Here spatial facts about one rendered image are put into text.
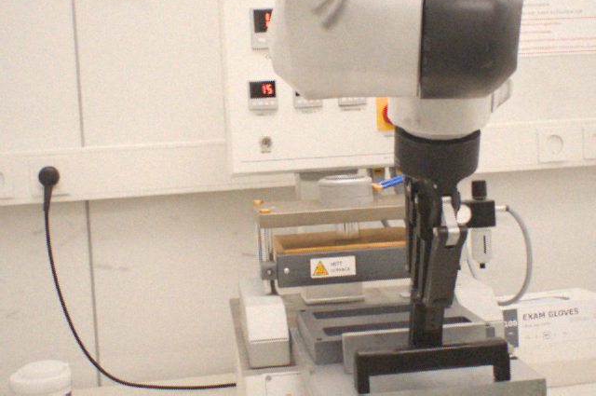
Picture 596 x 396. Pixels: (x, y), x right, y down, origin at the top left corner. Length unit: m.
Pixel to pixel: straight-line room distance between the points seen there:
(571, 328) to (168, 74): 0.91
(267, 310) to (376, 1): 0.58
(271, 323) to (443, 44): 0.58
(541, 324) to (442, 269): 0.92
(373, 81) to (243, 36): 0.77
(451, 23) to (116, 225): 1.18
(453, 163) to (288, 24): 0.22
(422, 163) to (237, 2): 0.70
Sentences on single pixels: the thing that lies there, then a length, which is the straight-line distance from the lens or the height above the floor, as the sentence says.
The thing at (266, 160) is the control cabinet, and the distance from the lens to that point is 1.36.
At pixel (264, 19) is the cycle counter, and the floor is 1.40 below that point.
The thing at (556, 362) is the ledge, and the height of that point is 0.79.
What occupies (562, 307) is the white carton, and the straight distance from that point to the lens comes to 1.69.
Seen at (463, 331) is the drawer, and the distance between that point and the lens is 0.91.
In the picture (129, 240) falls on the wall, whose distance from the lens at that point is 1.69.
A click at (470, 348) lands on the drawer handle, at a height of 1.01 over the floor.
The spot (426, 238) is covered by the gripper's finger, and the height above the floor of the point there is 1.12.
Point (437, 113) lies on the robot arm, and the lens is 0.71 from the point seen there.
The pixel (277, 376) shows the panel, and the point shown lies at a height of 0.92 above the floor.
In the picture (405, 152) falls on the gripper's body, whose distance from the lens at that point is 0.74.
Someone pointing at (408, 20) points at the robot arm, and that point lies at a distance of 0.60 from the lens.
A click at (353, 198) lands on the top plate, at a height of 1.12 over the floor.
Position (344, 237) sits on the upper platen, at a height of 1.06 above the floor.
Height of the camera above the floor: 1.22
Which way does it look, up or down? 3 degrees down
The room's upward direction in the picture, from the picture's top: 3 degrees counter-clockwise
